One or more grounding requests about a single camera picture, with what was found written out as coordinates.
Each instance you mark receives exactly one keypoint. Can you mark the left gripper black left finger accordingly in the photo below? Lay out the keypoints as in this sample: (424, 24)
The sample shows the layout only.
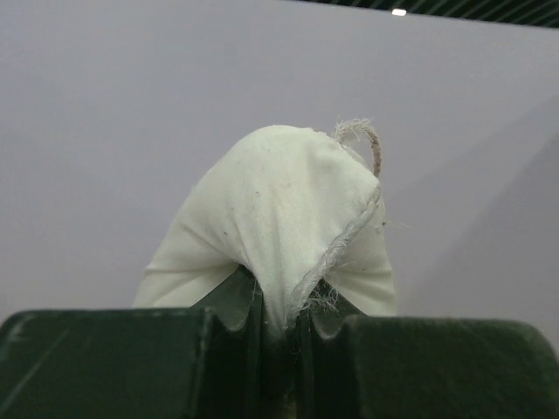
(197, 362)

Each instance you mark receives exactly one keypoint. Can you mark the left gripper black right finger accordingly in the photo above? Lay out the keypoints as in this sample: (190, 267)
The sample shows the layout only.
(351, 365)

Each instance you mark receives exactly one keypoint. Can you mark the white pillow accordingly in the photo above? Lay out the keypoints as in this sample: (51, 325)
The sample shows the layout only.
(292, 205)

